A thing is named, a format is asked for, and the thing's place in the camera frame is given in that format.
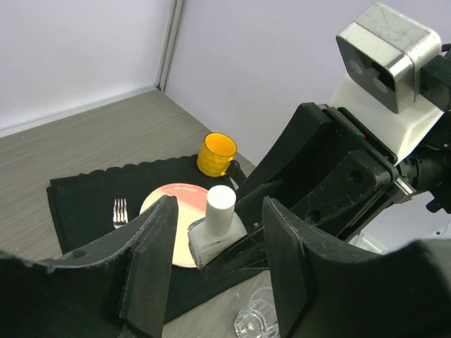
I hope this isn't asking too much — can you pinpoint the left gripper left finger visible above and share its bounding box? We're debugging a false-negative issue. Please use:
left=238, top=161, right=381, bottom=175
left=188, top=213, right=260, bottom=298
left=1, top=196, right=178, bottom=337

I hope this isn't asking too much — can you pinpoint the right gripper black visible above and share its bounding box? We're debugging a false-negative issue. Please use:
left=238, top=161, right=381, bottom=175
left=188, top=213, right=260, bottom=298
left=202, top=103, right=412, bottom=280

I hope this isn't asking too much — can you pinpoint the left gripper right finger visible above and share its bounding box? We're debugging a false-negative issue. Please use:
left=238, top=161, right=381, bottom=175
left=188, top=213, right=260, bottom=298
left=262, top=198, right=450, bottom=337

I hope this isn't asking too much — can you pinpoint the clear nail polish bottle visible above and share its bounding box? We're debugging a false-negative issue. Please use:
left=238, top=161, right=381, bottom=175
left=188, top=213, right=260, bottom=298
left=187, top=213, right=247, bottom=270

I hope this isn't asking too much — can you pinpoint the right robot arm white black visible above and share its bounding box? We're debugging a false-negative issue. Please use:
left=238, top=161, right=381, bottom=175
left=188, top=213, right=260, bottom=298
left=202, top=44, right=450, bottom=279

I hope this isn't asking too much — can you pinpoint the clear drinking glass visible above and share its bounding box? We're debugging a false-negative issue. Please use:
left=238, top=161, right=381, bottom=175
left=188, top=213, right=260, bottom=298
left=234, top=287, right=280, bottom=338

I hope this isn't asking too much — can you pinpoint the silver fork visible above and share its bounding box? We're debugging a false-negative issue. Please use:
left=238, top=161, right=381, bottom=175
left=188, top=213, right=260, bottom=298
left=113, top=198, right=128, bottom=229

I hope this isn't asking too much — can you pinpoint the yellow mug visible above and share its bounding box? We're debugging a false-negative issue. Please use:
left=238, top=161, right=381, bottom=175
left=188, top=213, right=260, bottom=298
left=197, top=132, right=246, bottom=186

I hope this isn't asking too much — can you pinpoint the black cloth placemat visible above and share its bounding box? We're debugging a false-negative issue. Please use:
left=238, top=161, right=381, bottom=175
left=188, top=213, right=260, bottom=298
left=47, top=155, right=258, bottom=323

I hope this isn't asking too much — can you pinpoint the pink cream ceramic plate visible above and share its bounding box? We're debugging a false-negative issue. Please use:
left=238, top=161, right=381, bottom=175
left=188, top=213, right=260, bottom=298
left=140, top=182, right=208, bottom=268

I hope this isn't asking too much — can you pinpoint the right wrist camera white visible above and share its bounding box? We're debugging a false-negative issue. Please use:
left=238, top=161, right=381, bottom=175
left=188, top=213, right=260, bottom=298
left=330, top=3, right=443, bottom=164

